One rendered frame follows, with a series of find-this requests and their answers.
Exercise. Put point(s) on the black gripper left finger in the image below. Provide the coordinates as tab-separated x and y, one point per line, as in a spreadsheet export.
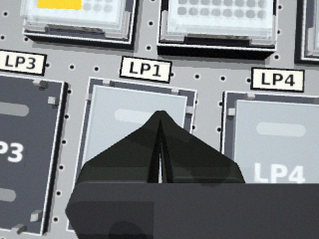
135	157

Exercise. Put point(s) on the clear plastic plate lid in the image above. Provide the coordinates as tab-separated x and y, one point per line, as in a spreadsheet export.
276	142

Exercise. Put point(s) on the clear plate lid with yellow tape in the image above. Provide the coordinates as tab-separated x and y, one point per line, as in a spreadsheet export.
117	112

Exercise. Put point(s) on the white translucent plate lid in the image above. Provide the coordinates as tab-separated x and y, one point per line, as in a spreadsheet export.
96	13

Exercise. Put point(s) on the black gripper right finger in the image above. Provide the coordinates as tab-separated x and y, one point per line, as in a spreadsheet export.
184	158

